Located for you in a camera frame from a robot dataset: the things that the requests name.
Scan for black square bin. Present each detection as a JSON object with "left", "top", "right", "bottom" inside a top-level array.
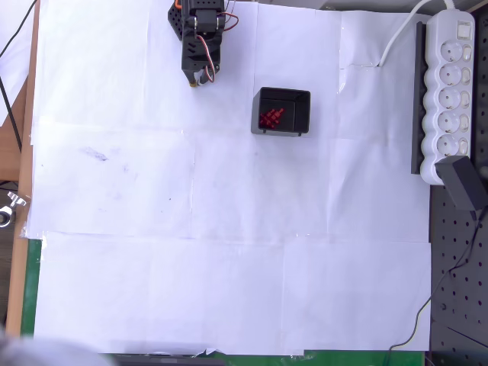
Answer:
[{"left": 250, "top": 86, "right": 312, "bottom": 138}]

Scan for dark flat device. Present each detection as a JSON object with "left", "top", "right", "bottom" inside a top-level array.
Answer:
[{"left": 114, "top": 353, "right": 226, "bottom": 366}]

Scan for metal clamp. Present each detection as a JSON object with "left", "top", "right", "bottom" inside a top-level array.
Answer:
[{"left": 0, "top": 191, "right": 31, "bottom": 229}]

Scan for black power adapter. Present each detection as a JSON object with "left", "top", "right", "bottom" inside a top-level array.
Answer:
[{"left": 434, "top": 155, "right": 488, "bottom": 213}]

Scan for green cutting mat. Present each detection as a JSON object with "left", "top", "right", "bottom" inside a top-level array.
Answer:
[{"left": 21, "top": 238, "right": 426, "bottom": 366}]

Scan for red white gripper wire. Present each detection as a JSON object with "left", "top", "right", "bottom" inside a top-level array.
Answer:
[{"left": 196, "top": 34, "right": 217, "bottom": 84}]

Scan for white sheet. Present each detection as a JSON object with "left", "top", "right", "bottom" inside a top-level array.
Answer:
[{"left": 0, "top": 0, "right": 34, "bottom": 127}]

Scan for thin black adapter cable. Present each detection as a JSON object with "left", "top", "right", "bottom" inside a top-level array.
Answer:
[{"left": 380, "top": 209, "right": 488, "bottom": 366}]

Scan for black pegboard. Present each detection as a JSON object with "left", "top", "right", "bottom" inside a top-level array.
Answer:
[{"left": 429, "top": 185, "right": 488, "bottom": 366}]

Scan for black tray under power strip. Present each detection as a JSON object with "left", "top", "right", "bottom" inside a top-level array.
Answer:
[{"left": 410, "top": 21, "right": 428, "bottom": 176}]

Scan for white power strip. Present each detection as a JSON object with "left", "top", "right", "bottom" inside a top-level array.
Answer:
[{"left": 419, "top": 9, "right": 477, "bottom": 187}]

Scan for white power strip cable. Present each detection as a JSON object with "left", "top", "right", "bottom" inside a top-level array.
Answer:
[{"left": 377, "top": 0, "right": 458, "bottom": 68}]

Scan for white paper covering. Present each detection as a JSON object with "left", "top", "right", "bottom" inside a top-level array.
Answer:
[{"left": 28, "top": 0, "right": 432, "bottom": 355}]

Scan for blurry grey object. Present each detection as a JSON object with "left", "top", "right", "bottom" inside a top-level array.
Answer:
[{"left": 0, "top": 326, "right": 111, "bottom": 366}]

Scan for red arm wire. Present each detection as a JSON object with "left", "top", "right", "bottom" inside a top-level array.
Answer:
[{"left": 222, "top": 11, "right": 240, "bottom": 34}]

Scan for red beads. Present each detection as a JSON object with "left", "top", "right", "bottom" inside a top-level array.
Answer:
[{"left": 258, "top": 108, "right": 285, "bottom": 129}]

